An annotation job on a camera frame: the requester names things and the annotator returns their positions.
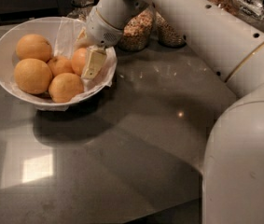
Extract large left orange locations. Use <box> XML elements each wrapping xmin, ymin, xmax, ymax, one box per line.
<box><xmin>14</xmin><ymin>58</ymin><xmax>52</xmax><ymax>94</ymax></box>

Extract white paper bowl liner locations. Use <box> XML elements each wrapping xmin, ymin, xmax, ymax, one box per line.
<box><xmin>8</xmin><ymin>18</ymin><xmax>117</xmax><ymax>110</ymax></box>

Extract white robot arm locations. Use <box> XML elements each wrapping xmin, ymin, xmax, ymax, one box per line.
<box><xmin>87</xmin><ymin>0</ymin><xmax>264</xmax><ymax>224</ymax></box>

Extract small middle orange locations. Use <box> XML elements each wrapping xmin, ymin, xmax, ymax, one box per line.
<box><xmin>48</xmin><ymin>56</ymin><xmax>73</xmax><ymax>77</ymax></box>

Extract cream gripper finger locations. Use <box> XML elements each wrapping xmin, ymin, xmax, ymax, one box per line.
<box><xmin>81</xmin><ymin>46</ymin><xmax>107</xmax><ymax>79</ymax></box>
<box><xmin>74</xmin><ymin>27</ymin><xmax>89</xmax><ymax>50</ymax></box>

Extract white bowl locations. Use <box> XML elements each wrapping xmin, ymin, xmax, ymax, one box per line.
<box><xmin>0</xmin><ymin>16</ymin><xmax>118</xmax><ymax>112</ymax></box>

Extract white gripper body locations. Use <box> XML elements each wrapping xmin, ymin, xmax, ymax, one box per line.
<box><xmin>86</xmin><ymin>7</ymin><xmax>124</xmax><ymax>47</ymax></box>

